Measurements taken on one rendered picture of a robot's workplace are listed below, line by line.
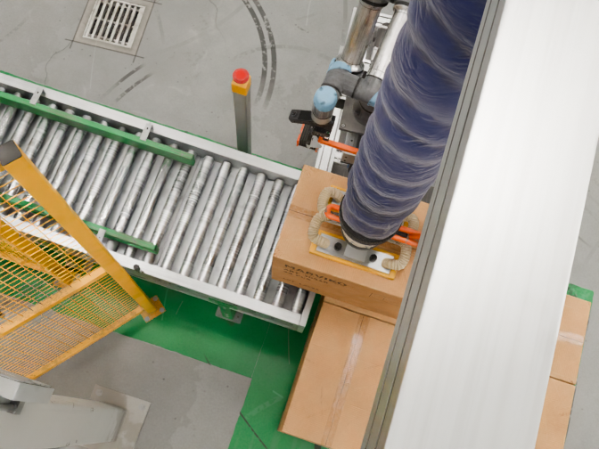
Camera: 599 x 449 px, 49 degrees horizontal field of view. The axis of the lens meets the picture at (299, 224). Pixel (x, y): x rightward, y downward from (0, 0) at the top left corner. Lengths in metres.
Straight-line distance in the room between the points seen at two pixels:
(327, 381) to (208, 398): 0.78
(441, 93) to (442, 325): 0.88
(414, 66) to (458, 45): 0.14
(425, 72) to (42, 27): 3.35
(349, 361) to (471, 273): 2.52
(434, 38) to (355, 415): 2.08
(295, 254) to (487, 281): 2.05
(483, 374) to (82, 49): 3.90
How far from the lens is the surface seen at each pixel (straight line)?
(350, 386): 3.00
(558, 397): 3.26
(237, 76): 2.84
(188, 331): 3.56
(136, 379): 3.57
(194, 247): 3.08
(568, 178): 0.55
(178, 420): 3.53
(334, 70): 2.30
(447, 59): 1.22
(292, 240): 2.53
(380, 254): 2.53
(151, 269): 3.03
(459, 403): 0.48
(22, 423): 2.15
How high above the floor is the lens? 3.51
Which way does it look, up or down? 73 degrees down
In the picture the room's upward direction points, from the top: 12 degrees clockwise
